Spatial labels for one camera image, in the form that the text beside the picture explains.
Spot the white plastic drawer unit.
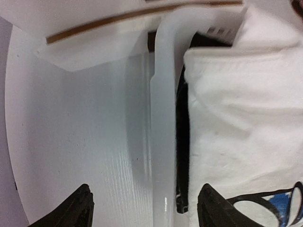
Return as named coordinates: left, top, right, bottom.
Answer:
left=0, top=0, right=243, bottom=72

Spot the white perforated plastic basket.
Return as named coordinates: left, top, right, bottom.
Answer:
left=150, top=5, right=243, bottom=227

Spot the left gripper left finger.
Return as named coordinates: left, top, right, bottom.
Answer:
left=30, top=184, right=94, bottom=227

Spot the white blue print t-shirt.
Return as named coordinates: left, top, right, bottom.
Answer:
left=184, top=6, right=303, bottom=227

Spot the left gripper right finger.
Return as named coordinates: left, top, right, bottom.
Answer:
left=197, top=183, right=260, bottom=227

